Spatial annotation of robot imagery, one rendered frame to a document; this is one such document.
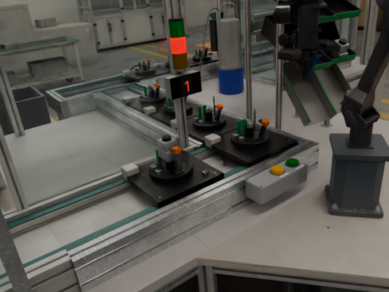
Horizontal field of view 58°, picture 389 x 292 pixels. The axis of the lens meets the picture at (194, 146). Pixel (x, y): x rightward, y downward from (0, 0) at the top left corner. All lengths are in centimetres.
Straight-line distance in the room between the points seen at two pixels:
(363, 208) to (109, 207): 75
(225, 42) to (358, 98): 125
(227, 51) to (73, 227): 144
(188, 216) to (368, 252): 47
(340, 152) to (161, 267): 57
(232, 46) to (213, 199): 129
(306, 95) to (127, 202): 80
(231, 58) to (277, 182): 121
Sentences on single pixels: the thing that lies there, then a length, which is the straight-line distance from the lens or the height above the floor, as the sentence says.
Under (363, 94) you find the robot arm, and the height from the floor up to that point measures 121.
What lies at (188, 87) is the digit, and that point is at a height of 120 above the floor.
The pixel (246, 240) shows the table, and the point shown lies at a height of 86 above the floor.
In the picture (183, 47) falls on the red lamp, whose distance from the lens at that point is 116.
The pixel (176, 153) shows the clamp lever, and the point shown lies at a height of 106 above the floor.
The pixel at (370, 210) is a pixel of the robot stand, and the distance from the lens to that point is 114.
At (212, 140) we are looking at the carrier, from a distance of 128.
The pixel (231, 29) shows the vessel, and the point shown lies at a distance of 214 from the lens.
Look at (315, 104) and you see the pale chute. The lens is 146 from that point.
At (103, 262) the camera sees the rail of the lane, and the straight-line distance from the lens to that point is 93.
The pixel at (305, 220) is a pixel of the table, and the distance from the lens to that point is 110.
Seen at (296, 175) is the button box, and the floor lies 94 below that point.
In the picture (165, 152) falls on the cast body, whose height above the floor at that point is 105.
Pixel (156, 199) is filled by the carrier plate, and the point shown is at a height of 97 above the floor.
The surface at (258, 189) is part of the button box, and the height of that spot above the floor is 95.
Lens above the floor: 152
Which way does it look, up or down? 25 degrees down
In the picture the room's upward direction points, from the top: 5 degrees counter-clockwise
